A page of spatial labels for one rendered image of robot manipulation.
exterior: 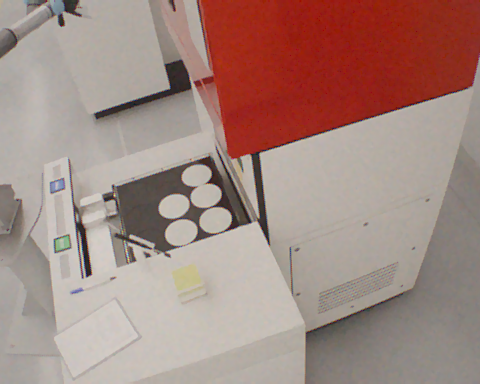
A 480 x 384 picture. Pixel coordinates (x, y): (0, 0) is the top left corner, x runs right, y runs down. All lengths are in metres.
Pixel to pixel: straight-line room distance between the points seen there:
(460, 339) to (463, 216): 0.74
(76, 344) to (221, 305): 0.39
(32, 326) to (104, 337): 1.36
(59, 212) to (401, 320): 1.56
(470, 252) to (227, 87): 1.84
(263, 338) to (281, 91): 0.58
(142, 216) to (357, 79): 0.79
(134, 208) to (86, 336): 0.49
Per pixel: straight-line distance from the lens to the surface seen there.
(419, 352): 2.25
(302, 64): 1.06
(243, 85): 1.03
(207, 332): 1.19
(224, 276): 1.26
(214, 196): 1.52
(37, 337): 2.55
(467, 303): 2.42
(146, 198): 1.58
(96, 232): 1.58
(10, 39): 2.01
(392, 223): 1.70
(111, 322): 1.27
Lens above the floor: 2.03
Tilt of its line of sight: 48 degrees down
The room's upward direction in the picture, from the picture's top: 11 degrees counter-clockwise
